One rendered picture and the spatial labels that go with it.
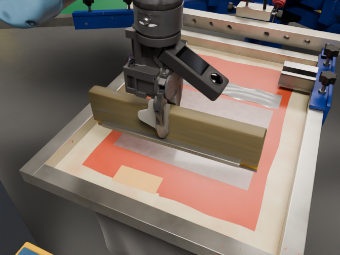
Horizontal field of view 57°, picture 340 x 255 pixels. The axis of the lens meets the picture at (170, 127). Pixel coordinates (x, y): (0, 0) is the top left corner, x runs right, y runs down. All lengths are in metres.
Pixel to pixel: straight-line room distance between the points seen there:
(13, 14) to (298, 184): 0.58
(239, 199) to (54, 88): 2.30
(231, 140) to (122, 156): 0.30
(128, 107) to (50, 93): 2.17
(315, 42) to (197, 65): 0.73
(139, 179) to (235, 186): 0.21
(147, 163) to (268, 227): 0.30
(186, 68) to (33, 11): 0.24
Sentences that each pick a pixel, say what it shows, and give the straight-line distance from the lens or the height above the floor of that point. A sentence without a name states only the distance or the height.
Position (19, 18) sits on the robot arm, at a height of 1.37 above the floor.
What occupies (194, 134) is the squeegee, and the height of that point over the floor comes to 1.11.
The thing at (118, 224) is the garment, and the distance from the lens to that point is 0.90.
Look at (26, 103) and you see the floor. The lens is 2.73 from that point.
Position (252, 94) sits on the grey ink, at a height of 0.96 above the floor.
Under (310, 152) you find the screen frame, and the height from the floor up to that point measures 0.99.
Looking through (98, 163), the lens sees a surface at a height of 0.96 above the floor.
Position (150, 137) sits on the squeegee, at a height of 1.08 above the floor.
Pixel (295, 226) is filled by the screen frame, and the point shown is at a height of 0.99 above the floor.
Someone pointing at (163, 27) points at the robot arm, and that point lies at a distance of 0.48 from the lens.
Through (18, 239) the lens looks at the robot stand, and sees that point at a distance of 1.24.
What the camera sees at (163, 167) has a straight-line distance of 0.73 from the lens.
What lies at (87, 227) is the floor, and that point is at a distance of 1.80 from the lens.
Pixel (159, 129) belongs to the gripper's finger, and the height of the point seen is 1.12.
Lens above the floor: 1.51
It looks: 42 degrees down
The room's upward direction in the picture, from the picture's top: straight up
